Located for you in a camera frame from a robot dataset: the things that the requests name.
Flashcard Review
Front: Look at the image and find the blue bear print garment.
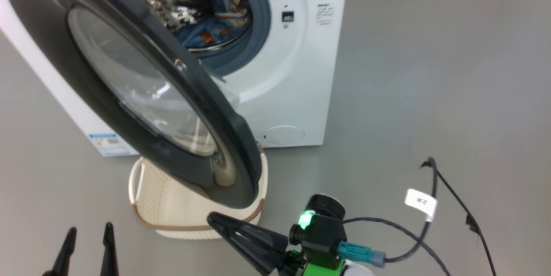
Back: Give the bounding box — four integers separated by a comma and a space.
179, 0, 252, 50

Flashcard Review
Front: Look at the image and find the dark round washing machine door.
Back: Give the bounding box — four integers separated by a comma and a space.
2, 0, 263, 210

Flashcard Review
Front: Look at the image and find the white front-load washing machine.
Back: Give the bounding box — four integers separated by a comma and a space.
0, 0, 350, 157

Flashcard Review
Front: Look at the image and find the teal cable connector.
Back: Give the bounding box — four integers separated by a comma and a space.
338, 242, 386, 268

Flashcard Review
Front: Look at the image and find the thin black camera cable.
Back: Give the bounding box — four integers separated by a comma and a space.
342, 218, 450, 276

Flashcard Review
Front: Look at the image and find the black cable with white tag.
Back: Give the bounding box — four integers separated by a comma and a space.
383, 157, 498, 276

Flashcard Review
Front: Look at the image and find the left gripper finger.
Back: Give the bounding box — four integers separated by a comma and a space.
43, 226, 78, 276
100, 222, 120, 276

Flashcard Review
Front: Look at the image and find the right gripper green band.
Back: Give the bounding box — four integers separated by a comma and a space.
207, 212, 346, 276

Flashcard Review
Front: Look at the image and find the blue energy label sticker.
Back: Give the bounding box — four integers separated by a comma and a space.
88, 133, 140, 157

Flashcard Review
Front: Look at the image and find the cream perforated laundry basket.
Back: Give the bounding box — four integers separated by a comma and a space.
128, 149, 268, 240

